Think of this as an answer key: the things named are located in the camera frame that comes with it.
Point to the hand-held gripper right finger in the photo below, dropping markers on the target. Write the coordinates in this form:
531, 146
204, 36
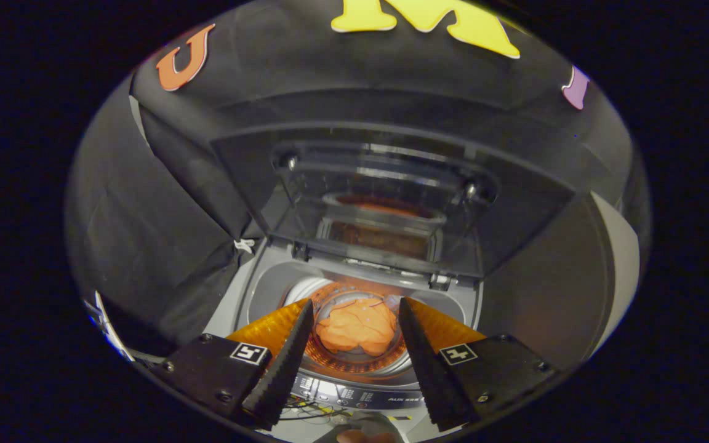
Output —
431, 375

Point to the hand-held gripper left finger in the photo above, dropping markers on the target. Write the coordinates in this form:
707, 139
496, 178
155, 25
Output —
287, 375

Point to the yellow polo shirt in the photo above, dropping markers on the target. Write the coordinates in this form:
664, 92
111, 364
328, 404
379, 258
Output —
357, 326

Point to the white cluttered equipment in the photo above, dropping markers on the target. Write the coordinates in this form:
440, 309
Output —
108, 326

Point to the black backdrop cloth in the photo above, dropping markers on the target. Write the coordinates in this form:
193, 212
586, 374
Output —
145, 215

